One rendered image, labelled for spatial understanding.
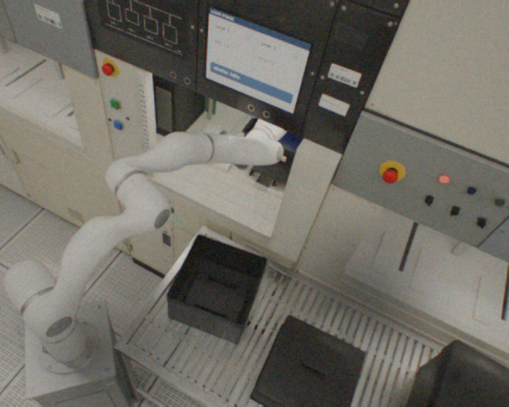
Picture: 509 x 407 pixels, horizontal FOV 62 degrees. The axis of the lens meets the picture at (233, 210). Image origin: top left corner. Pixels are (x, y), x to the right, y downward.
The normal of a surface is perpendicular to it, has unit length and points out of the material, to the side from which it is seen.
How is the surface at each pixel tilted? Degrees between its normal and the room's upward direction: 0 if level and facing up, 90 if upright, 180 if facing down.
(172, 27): 90
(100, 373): 0
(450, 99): 90
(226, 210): 0
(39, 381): 0
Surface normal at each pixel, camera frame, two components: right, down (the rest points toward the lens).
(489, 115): -0.47, 0.68
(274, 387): 0.09, -0.60
